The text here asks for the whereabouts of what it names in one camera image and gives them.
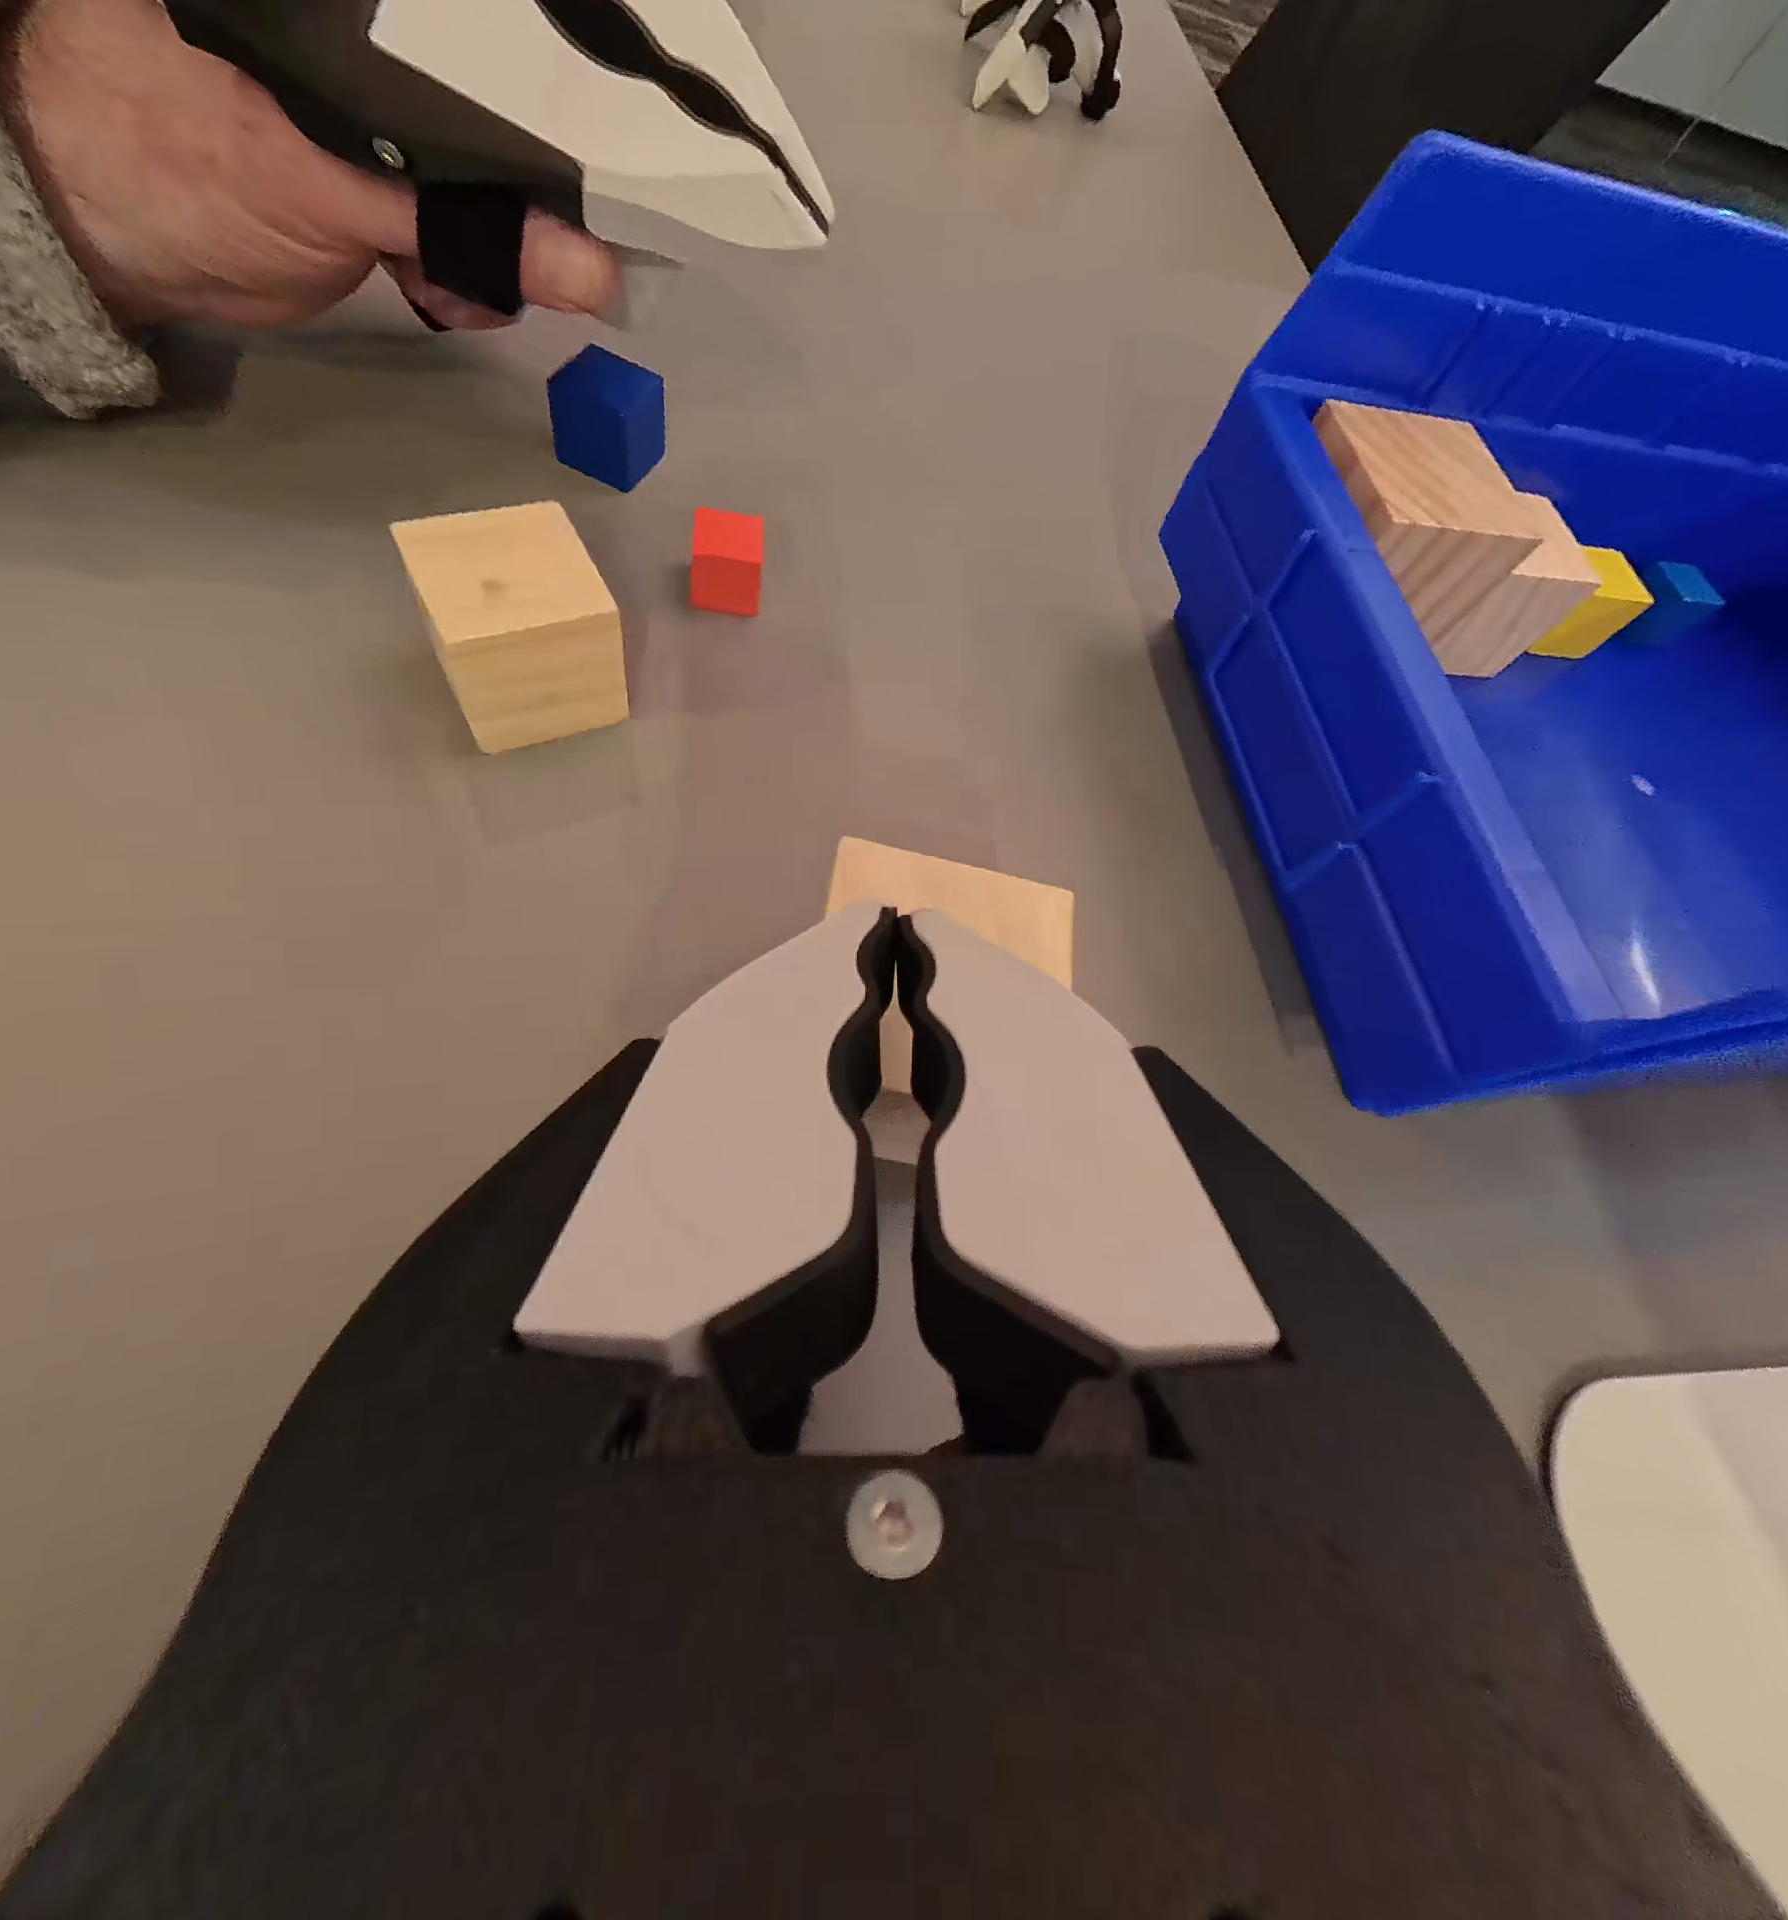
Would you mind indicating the blue wooden cube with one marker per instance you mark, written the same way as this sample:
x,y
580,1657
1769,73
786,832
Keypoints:
x,y
601,420

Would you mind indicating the black and white folded toy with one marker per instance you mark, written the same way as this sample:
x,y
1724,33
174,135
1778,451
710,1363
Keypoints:
x,y
1021,69

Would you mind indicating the blue plastic bin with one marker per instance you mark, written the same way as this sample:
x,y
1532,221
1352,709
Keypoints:
x,y
1433,841

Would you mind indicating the large striped-grain wooden cube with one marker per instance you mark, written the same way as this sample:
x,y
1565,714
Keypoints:
x,y
1419,526

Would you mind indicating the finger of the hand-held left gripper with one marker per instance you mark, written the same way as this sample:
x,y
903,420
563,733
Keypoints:
x,y
534,75
730,51

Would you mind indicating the person's left hand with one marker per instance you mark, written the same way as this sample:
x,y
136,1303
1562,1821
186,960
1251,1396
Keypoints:
x,y
204,194

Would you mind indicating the tan wooden cube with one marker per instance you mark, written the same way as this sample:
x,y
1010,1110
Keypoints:
x,y
984,915

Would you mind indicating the red wooden cube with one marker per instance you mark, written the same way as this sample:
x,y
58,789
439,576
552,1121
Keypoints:
x,y
726,562

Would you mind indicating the pale yellowish wooden cube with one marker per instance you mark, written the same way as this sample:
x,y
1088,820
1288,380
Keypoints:
x,y
519,630

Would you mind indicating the medium natural wooden cube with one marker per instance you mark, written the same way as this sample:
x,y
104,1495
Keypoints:
x,y
1562,577

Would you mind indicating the yellow wooden cube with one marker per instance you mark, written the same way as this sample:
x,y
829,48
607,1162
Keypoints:
x,y
1607,600

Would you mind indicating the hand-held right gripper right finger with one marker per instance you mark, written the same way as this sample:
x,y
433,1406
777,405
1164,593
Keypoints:
x,y
1074,1185

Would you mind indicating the small light blue cube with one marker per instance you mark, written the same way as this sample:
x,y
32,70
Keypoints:
x,y
1681,600

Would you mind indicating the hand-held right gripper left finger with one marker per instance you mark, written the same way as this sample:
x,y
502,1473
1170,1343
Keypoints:
x,y
712,1171

